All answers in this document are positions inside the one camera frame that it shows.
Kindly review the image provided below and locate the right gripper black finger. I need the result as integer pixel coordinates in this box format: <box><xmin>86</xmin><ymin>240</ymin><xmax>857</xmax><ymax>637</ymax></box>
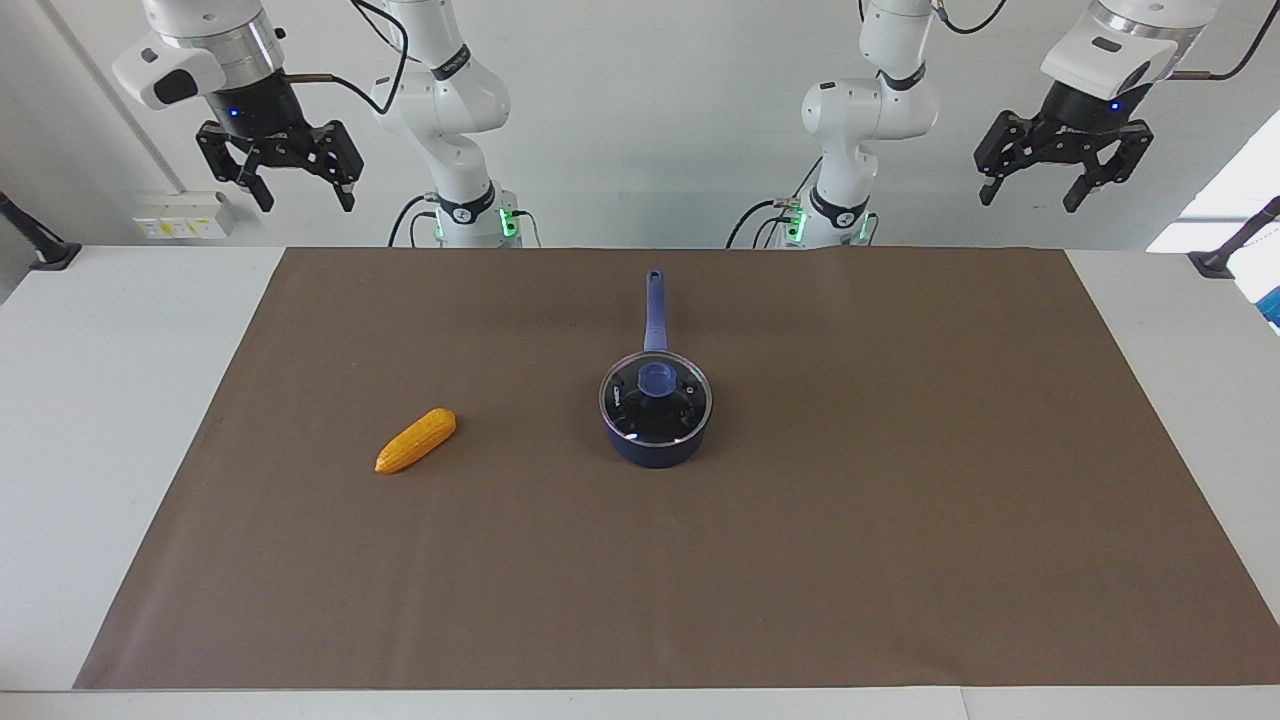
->
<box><xmin>196</xmin><ymin>122</ymin><xmax>276</xmax><ymax>213</ymax></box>
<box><xmin>300</xmin><ymin>120</ymin><xmax>364</xmax><ymax>213</ymax></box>

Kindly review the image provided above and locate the black arm base cable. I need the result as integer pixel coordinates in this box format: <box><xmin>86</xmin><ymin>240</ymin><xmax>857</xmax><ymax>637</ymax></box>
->
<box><xmin>725</xmin><ymin>155</ymin><xmax>823</xmax><ymax>250</ymax></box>
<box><xmin>387</xmin><ymin>195</ymin><xmax>442</xmax><ymax>249</ymax></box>

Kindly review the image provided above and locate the dark blue pot with handle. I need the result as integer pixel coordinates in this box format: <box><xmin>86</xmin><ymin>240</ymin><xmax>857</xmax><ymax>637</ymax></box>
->
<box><xmin>599</xmin><ymin>269</ymin><xmax>714</xmax><ymax>469</ymax></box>

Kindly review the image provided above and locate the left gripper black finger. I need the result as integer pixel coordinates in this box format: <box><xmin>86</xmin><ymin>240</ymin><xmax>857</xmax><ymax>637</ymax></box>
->
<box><xmin>975</xmin><ymin>110</ymin><xmax>1041</xmax><ymax>207</ymax></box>
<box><xmin>1063</xmin><ymin>122</ymin><xmax>1155</xmax><ymax>213</ymax></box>

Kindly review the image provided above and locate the glass lid with blue knob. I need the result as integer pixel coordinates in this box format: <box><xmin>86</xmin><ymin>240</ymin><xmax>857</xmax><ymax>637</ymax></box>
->
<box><xmin>599</xmin><ymin>351</ymin><xmax>714</xmax><ymax>446</ymax></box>

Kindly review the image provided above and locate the yellow corn cob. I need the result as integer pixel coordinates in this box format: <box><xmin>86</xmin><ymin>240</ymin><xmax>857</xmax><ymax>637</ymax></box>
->
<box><xmin>375</xmin><ymin>408</ymin><xmax>458</xmax><ymax>475</ymax></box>

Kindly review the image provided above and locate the white wall socket box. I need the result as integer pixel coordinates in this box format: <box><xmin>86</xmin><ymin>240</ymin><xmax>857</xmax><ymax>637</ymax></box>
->
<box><xmin>133</xmin><ymin>192</ymin><xmax>238</xmax><ymax>241</ymax></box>

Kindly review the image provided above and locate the black camera stand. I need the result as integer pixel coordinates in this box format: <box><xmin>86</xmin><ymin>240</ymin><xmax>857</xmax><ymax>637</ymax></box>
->
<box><xmin>0</xmin><ymin>190</ymin><xmax>82</xmax><ymax>272</ymax></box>
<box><xmin>1188</xmin><ymin>195</ymin><xmax>1280</xmax><ymax>280</ymax></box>

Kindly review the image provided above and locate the brown table mat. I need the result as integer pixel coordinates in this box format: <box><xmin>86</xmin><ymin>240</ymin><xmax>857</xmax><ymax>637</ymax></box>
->
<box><xmin>73</xmin><ymin>247</ymin><xmax>1280</xmax><ymax>691</ymax></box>

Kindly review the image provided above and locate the black right arm base cable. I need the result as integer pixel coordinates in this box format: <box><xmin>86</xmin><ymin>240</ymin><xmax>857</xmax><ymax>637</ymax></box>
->
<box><xmin>387</xmin><ymin>195</ymin><xmax>442</xmax><ymax>249</ymax></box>

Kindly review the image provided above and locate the black left arm base cable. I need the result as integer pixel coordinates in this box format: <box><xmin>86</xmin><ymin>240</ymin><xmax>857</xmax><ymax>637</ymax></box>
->
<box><xmin>725</xmin><ymin>155</ymin><xmax>823</xmax><ymax>250</ymax></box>

